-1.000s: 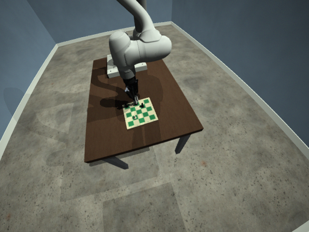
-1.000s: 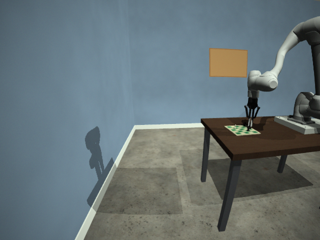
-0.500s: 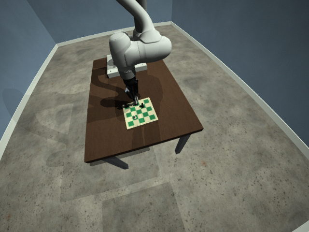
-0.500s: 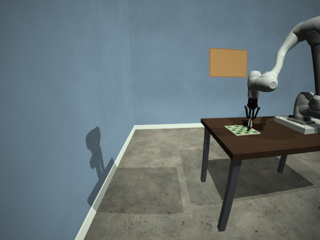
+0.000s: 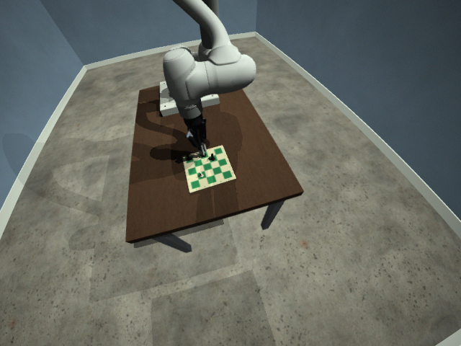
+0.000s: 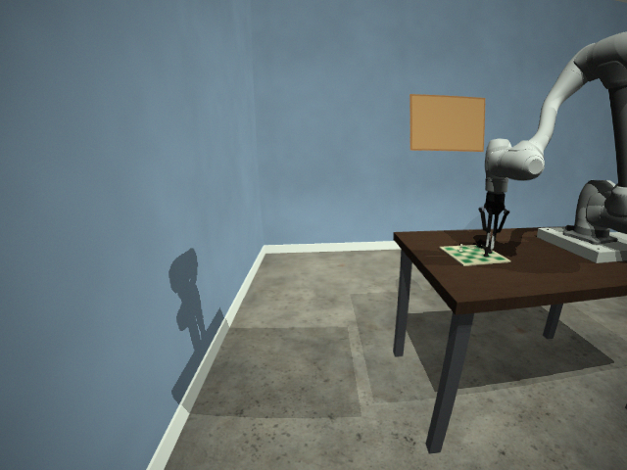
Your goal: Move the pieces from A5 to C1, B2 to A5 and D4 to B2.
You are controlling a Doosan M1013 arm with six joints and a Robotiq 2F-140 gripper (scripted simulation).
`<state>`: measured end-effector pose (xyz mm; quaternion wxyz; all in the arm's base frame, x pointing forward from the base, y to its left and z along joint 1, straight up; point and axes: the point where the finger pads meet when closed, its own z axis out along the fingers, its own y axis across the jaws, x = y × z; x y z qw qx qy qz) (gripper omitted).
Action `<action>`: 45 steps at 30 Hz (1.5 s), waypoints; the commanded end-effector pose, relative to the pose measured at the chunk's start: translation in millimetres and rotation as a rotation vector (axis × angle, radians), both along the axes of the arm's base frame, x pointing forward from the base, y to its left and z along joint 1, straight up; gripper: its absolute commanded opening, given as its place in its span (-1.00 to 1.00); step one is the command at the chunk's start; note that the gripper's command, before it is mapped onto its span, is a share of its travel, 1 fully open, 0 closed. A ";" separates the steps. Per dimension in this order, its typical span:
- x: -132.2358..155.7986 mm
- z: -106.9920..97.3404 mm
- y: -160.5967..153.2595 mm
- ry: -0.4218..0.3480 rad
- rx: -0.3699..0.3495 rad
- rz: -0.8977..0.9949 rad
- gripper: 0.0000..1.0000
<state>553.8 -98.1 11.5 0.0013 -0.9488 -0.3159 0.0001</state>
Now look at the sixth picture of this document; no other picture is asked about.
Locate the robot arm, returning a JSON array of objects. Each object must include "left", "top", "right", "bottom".
[{"left": 485, "top": 31, "right": 627, "bottom": 245}]

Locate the green and cream chessboard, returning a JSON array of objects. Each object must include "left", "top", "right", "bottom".
[{"left": 440, "top": 245, "right": 511, "bottom": 266}]

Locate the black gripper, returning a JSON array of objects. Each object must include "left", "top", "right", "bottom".
[{"left": 479, "top": 192, "right": 510, "bottom": 249}]

